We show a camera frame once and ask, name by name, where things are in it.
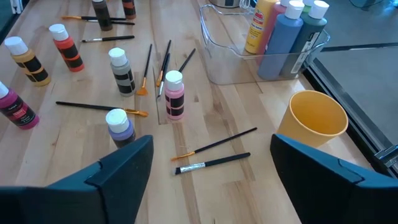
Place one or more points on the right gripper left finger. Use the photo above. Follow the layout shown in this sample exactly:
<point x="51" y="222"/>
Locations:
<point x="93" y="193"/>

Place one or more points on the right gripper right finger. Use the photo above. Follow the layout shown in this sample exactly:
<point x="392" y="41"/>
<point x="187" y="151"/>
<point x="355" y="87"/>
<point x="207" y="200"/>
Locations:
<point x="335" y="193"/>

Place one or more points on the small purple paint bottle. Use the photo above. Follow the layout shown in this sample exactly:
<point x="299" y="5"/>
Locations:
<point x="121" y="129"/>

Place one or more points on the small magenta paint bottle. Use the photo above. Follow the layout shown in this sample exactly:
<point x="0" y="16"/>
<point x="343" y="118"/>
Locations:
<point x="17" y="109"/>

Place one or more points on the small grey paint bottle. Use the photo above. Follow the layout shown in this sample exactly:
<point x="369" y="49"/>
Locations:
<point x="123" y="74"/>

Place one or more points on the small pink paint bottle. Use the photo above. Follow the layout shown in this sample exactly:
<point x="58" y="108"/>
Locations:
<point x="174" y="96"/>

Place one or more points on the large paint bottles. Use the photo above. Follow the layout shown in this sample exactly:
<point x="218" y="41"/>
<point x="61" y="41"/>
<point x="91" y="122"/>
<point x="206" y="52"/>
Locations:
<point x="311" y="40"/>

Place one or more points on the large yellow paint bottle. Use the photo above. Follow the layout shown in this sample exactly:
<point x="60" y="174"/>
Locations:
<point x="259" y="28"/>

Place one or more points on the large pink paint bottle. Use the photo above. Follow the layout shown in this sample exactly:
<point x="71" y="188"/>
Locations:
<point x="275" y="18"/>

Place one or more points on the small light brown paint bottle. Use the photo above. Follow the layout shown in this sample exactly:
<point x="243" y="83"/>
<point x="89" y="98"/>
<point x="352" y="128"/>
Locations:
<point x="129" y="9"/>

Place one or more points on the large light green paint bottle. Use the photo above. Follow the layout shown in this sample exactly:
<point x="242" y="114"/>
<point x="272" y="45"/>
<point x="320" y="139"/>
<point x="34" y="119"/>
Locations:
<point x="308" y="6"/>

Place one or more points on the small yellow paint bottle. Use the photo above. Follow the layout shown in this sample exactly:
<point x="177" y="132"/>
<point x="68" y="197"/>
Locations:
<point x="31" y="65"/>

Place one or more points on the small red-orange paint bottle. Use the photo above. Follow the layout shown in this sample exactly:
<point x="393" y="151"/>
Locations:
<point x="68" y="49"/>

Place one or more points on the small dark olive paint bottle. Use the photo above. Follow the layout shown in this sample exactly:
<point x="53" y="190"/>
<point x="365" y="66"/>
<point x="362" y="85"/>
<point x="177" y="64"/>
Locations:
<point x="102" y="15"/>

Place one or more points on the yellow plastic cup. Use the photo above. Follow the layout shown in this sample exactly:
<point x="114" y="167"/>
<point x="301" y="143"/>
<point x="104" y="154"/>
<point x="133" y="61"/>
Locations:
<point x="311" y="121"/>

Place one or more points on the long paintbrush orange bristles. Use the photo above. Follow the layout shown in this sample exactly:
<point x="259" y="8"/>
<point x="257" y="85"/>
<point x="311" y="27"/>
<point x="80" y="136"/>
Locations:
<point x="87" y="106"/>

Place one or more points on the flat paintbrush silver ferrule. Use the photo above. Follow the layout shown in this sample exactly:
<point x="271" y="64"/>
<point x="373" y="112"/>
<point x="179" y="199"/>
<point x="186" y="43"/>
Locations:
<point x="217" y="162"/>

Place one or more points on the thin paintbrush orange tip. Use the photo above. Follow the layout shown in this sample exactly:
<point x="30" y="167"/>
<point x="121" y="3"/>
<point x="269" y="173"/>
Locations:
<point x="217" y="143"/>

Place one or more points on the black paintbrush silver ferrule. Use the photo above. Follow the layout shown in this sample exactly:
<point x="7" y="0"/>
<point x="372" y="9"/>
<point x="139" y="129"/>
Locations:
<point x="112" y="38"/>
<point x="163" y="77"/>
<point x="187" y="60"/>

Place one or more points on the clear plastic bin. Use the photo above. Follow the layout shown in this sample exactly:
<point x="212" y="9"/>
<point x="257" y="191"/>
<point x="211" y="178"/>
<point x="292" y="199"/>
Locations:
<point x="224" y="62"/>

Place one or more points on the thin black paintbrush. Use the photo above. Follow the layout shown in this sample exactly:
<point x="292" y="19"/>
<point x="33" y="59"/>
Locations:
<point x="124" y="22"/>

